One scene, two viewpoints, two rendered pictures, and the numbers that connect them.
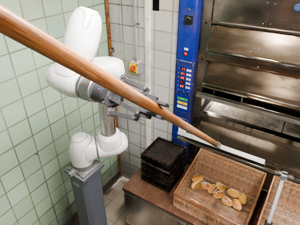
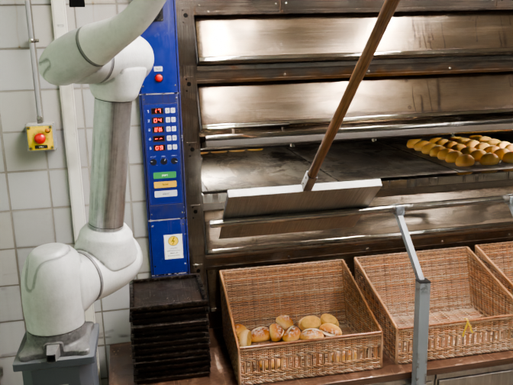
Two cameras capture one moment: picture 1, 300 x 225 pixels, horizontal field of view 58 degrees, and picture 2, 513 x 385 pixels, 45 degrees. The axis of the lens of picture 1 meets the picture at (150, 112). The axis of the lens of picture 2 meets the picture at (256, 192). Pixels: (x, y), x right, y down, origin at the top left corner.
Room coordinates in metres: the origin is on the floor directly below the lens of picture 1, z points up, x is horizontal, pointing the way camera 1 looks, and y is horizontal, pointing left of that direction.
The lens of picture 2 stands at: (-0.11, 1.16, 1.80)
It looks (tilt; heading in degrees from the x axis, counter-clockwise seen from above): 14 degrees down; 316
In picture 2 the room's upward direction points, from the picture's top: 1 degrees counter-clockwise
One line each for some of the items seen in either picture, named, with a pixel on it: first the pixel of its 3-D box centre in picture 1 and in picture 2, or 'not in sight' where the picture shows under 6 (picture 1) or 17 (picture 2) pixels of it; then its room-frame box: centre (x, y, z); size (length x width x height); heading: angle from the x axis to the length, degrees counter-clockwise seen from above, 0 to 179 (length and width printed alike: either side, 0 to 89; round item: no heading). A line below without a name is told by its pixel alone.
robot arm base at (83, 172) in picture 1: (81, 165); (56, 336); (1.40, 0.48, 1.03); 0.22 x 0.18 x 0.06; 146
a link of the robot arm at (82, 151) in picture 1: (82, 147); (55, 284); (1.42, 0.46, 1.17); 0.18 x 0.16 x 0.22; 106
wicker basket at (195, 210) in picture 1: (218, 189); (295, 316); (1.46, -0.54, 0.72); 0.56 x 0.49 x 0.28; 57
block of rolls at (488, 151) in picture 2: not in sight; (471, 148); (1.44, -1.90, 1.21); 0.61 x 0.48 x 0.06; 148
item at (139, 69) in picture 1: (135, 66); (41, 136); (2.13, 0.12, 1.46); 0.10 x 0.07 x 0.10; 58
